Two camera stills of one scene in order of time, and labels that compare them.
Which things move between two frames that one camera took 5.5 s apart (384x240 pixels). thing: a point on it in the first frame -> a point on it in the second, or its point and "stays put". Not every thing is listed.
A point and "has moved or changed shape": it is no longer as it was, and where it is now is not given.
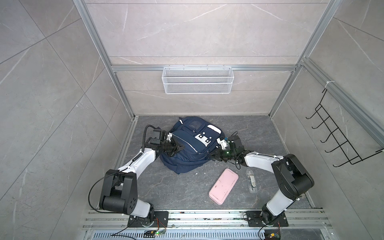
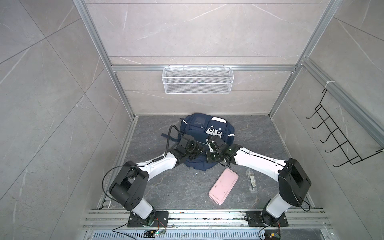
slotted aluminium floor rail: x=229 y=225 stays put
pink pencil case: x=223 y=186 stays put
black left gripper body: x=170 y=147 -> x=196 y=149
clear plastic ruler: x=251 y=181 stays put
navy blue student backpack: x=199 y=137 has moved or changed shape
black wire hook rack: x=351 y=154 stays put
